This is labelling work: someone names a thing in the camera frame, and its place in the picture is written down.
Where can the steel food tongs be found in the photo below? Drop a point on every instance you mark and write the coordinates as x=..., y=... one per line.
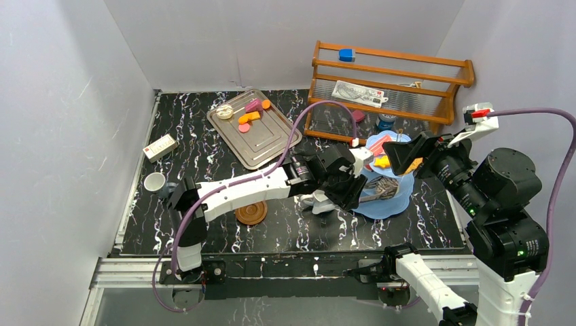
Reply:
x=369, y=189

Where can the white chocolate drizzled donut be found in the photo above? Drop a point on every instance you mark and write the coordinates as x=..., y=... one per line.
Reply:
x=386, y=187

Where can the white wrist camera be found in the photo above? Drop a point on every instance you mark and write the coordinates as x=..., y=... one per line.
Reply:
x=477, y=123
x=362, y=156

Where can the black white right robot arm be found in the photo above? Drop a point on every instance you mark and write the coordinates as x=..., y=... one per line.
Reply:
x=510, y=247

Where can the small grey white cup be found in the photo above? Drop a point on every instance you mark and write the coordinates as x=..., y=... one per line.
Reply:
x=157, y=183

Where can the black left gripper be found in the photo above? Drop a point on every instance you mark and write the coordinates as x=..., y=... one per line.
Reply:
x=344, y=180

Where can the orange yellow pastry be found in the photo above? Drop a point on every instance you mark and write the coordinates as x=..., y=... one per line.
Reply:
x=382, y=162

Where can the maroon heart-shaped object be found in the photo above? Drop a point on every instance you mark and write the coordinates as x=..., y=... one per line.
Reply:
x=358, y=116

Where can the wooden two-tier shelf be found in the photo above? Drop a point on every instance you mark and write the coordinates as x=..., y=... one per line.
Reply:
x=419, y=87

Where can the pink round macaron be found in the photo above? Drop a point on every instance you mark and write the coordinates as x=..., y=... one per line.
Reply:
x=244, y=128

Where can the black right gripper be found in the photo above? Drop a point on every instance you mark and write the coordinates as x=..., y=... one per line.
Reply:
x=402, y=151

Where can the packaged ruler protractor set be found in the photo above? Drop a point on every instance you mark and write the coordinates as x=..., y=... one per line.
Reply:
x=358, y=94

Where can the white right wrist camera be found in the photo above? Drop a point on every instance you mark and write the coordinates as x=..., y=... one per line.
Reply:
x=477, y=123

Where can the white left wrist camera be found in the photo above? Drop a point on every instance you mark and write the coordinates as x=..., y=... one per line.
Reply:
x=362, y=156

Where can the white ceramic mug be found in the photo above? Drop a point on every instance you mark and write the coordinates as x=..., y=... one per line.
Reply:
x=318, y=202

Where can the brown chocolate chip cookie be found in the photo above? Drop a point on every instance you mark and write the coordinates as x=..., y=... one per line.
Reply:
x=413, y=166

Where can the blue three-tier cake stand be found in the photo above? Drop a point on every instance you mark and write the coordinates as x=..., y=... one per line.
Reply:
x=382, y=209

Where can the magenta cake wedge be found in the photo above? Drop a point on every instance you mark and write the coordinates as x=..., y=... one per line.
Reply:
x=254, y=105

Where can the blue lidded jar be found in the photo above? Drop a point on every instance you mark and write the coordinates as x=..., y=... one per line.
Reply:
x=385, y=122

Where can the white iced round pastry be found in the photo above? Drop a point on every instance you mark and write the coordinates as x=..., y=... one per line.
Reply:
x=224, y=111

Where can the small white cardboard box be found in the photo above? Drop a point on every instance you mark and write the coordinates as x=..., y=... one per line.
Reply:
x=160, y=148

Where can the pink layered cake slice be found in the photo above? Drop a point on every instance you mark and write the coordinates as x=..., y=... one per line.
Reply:
x=377, y=147

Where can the steel serving tray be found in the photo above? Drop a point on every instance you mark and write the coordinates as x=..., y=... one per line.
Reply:
x=266, y=137

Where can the blue block on shelf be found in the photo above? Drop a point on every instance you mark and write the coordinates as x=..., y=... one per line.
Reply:
x=347, y=55

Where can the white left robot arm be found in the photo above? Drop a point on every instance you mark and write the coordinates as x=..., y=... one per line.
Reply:
x=201, y=203

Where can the brown wooden round coaster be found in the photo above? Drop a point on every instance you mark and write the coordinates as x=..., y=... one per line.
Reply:
x=252, y=214

